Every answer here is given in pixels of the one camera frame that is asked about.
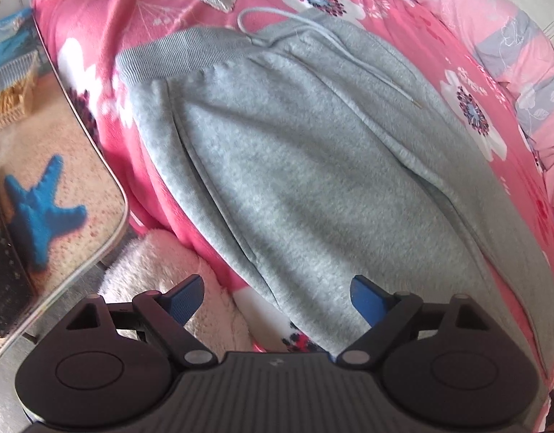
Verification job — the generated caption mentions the grey sweat pants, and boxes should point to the grey sweat pants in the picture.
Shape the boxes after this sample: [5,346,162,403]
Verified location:
[115,8,554,376]

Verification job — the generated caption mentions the pink floral bed sheet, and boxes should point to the pink floral bed sheet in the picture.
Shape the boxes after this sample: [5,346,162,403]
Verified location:
[32,0,554,433]

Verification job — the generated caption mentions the white fluffy cloth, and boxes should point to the white fluffy cloth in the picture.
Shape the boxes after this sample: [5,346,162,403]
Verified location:
[98,228,256,358]

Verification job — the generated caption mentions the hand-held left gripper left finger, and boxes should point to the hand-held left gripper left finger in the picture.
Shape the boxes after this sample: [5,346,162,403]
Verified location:
[66,274,219,367]

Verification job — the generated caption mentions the black flat device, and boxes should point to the black flat device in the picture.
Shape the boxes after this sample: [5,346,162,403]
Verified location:
[0,172,38,339]

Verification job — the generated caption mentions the pink and grey quilt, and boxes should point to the pink and grey quilt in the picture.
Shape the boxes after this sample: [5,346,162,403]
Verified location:
[393,0,554,219]

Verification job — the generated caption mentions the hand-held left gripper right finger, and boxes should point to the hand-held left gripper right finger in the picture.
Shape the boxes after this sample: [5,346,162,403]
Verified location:
[338,274,486,368]

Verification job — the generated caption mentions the beach print folding table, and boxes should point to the beach print folding table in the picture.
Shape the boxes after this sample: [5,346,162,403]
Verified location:
[0,8,130,364]

